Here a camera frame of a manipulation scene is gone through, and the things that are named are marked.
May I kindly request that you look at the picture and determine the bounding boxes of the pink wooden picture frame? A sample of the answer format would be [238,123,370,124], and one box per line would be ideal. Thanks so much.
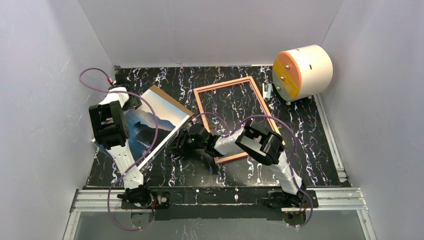
[193,76,271,165]

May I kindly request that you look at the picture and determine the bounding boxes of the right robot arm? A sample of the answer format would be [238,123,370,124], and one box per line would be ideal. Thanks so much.
[168,120,306,208]

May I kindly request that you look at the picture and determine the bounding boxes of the brown cardboard backing board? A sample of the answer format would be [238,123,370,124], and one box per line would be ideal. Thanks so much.
[135,85,193,122]

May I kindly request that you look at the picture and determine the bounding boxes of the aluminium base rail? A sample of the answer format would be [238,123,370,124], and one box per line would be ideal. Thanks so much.
[63,186,377,240]

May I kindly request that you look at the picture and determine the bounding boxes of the landscape photo print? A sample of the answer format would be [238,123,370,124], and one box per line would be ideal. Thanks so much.
[88,86,193,171]

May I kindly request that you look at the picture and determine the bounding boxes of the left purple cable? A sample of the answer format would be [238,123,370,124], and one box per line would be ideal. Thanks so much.
[78,67,160,232]

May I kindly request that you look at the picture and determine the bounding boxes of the clear acrylic sheet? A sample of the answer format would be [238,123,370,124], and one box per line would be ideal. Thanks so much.
[130,111,191,172]

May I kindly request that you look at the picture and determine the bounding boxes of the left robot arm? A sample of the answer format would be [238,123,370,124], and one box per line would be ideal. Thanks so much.
[88,76,153,208]

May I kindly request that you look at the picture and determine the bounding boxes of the white cylindrical drawer unit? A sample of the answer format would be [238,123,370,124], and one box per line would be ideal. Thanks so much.
[272,44,333,106]

